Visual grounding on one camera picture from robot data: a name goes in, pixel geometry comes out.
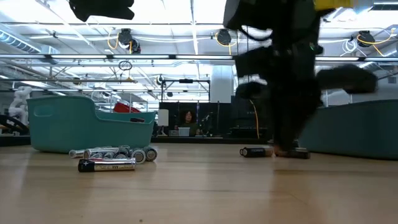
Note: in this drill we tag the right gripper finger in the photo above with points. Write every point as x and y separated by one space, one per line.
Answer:
284 121
304 121

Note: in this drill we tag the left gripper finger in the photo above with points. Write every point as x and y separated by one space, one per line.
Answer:
119 3
90 9

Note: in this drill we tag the dark black copper battery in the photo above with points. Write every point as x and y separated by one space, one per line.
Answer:
295 153

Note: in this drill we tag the large black copper battery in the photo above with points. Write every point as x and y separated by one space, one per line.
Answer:
256 152

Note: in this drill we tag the black and gold AAA battery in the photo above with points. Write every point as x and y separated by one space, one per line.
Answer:
112 165

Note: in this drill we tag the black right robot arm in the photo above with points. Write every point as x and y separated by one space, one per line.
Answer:
264 12

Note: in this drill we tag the tall black cabinet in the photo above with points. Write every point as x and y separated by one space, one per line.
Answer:
245 121

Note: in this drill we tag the blue-grey plastic bin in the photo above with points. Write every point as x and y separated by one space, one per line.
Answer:
351 130

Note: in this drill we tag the long ceiling light strip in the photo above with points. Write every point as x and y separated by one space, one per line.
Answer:
140 57

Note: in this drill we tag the white square column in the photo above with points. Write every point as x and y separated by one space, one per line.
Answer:
221 84

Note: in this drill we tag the yellow tape tag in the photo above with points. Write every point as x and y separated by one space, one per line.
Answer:
332 4

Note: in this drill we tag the black panel partition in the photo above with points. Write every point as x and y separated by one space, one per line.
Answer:
205 118

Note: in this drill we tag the small black ceiling reel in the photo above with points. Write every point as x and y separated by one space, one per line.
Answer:
160 80

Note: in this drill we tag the person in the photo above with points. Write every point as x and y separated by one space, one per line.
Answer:
188 121

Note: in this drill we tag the white box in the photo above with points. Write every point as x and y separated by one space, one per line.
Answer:
183 131

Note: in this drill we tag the red tray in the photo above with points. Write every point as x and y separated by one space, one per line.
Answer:
124 108

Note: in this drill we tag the teal green plastic bin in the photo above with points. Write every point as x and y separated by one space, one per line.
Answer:
77 130

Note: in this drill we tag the grey air duct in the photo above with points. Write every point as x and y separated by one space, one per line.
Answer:
18 42

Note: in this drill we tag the silver spiral air duct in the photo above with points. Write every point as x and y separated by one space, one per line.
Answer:
373 66

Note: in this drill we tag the black gantry frame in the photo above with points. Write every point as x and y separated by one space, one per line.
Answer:
185 81

